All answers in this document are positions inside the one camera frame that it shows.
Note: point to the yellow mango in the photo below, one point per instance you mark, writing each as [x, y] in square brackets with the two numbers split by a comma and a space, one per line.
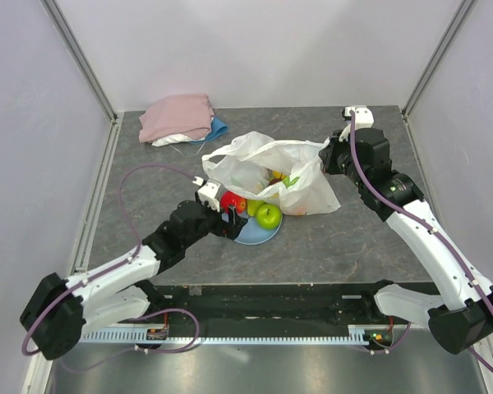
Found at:
[276, 174]

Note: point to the white plastic bag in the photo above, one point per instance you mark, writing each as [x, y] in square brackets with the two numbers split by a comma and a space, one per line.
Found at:
[287, 173]

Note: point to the passion fruit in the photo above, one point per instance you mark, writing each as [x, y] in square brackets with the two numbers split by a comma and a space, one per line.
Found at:
[274, 181]

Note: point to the blue plate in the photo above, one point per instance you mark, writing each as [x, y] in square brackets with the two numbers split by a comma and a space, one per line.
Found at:
[253, 234]

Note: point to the green pear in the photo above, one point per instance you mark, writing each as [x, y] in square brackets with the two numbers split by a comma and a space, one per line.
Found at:
[252, 206]

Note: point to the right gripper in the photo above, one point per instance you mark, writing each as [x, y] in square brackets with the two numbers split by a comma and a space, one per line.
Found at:
[329, 153]

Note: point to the cable duct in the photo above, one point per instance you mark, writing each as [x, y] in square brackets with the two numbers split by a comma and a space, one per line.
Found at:
[133, 335]

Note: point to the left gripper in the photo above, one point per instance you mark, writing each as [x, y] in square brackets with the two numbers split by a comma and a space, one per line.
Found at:
[230, 229]

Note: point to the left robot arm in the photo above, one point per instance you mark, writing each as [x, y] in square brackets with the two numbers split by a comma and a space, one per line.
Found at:
[62, 310]

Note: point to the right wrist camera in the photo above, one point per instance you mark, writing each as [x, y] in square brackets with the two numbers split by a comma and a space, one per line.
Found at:
[361, 116]

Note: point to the blue cloth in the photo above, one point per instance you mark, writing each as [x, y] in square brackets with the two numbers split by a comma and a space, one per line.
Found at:
[217, 129]

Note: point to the white cloth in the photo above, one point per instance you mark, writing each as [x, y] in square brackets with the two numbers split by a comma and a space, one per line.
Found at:
[175, 139]

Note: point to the pink cloth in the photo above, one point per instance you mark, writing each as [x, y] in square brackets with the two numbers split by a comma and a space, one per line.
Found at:
[181, 114]

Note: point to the red apple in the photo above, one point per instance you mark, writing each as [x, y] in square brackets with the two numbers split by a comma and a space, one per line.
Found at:
[230, 199]

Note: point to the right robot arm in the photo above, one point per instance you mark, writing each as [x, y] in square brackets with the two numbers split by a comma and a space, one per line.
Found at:
[461, 314]

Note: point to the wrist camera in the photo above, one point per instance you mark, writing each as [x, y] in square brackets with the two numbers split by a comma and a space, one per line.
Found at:
[361, 116]
[209, 193]

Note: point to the green apple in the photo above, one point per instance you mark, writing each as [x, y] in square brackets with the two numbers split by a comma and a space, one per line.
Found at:
[269, 216]

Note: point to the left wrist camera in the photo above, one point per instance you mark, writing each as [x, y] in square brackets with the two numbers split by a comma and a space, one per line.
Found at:
[209, 193]

